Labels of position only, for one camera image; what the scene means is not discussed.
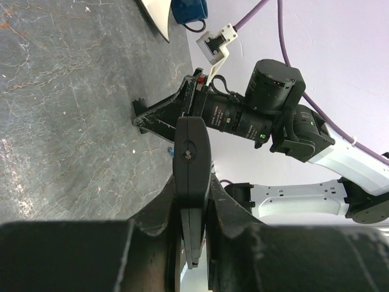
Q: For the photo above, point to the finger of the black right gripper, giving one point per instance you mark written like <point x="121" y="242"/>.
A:
<point x="162" y="117"/>

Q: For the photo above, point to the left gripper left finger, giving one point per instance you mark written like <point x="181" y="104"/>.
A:
<point x="137" y="254"/>

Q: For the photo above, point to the dark blue mug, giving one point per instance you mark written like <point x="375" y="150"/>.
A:
<point x="190" y="11"/>

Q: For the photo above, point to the square white plate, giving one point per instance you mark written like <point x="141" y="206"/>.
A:
<point x="158" y="12"/>

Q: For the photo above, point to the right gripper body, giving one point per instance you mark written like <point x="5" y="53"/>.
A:
<point x="194" y="90"/>

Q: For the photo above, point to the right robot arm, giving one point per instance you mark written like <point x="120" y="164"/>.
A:
<point x="270" y="111"/>

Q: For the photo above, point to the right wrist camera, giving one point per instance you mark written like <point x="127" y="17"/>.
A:
<point x="214" y="48"/>

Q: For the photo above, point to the black remote battery cover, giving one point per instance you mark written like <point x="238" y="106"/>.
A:
<point x="139" y="121"/>

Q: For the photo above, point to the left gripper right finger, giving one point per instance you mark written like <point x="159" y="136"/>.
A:
<point x="244" y="254"/>

